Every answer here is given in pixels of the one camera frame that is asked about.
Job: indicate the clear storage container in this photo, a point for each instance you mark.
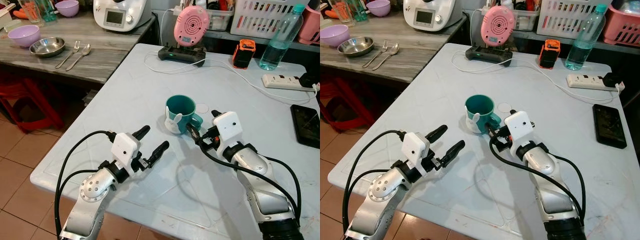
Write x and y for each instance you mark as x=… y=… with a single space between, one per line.
x=220 y=20
x=526 y=20

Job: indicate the teal mug with white bunny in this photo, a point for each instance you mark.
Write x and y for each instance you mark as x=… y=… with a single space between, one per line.
x=186 y=116
x=487 y=117

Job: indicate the black smartphone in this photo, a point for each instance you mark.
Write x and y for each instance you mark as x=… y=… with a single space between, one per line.
x=306 y=125
x=610 y=126

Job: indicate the green plastic bottle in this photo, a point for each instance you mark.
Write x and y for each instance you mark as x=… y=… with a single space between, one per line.
x=358 y=10
x=46 y=10

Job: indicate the white round table sticker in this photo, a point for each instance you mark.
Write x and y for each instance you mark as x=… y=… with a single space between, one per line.
x=506 y=107
x=205 y=108

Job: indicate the white power strip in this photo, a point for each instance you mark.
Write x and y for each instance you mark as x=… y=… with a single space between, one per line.
x=587 y=81
x=282 y=81

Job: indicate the white kitchen appliance with screen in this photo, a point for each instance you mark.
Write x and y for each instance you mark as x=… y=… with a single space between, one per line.
x=430 y=17
x=120 y=17

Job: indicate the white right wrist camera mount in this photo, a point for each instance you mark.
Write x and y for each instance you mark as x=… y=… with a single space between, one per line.
x=519 y=127
x=229 y=127

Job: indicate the grey wooden counter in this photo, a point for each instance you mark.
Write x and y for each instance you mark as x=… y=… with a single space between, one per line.
x=417 y=57
x=107 y=57

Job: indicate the clear plastic water bottle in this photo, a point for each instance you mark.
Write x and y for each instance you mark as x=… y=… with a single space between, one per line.
x=580 y=52
x=275 y=52

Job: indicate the pink plastic basket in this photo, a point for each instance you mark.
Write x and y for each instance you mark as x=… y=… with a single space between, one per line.
x=622 y=27
x=311 y=25

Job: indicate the red plastic stool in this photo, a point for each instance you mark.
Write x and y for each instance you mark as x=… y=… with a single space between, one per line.
x=30 y=92
x=345 y=92

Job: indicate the black charging dock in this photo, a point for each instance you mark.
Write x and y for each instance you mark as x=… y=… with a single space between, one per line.
x=182 y=55
x=489 y=55

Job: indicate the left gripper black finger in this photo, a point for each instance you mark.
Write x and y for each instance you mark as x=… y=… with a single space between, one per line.
x=453 y=152
x=141 y=133
x=159 y=153
x=437 y=133

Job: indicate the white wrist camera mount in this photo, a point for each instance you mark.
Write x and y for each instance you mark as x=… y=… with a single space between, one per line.
x=519 y=127
x=229 y=127
x=416 y=150
x=125 y=150

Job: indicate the white vegetable slicer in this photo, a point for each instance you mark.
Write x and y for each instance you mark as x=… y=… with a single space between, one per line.
x=6 y=17

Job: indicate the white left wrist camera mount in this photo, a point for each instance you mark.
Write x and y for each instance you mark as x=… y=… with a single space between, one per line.
x=416 y=150
x=125 y=150

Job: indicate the large purple plastic bowl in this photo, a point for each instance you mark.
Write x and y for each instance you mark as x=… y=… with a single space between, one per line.
x=23 y=36
x=334 y=36

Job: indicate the orange and black battery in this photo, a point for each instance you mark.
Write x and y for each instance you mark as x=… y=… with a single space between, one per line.
x=549 y=55
x=243 y=55

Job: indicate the white plastic basket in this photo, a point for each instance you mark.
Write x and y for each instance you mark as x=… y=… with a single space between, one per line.
x=567 y=20
x=260 y=20

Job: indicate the clear drinking glass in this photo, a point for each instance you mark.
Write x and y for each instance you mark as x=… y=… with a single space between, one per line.
x=340 y=10
x=30 y=11

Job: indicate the pink round fan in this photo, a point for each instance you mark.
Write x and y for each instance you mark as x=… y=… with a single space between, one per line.
x=498 y=26
x=191 y=26

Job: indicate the black plug adapter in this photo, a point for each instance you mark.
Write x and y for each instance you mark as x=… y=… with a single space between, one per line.
x=612 y=80
x=309 y=80

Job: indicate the steel fork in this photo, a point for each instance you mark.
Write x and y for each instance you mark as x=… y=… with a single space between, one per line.
x=66 y=55
x=374 y=55

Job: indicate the stainless steel bowl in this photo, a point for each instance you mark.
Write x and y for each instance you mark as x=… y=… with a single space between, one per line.
x=356 y=46
x=47 y=47

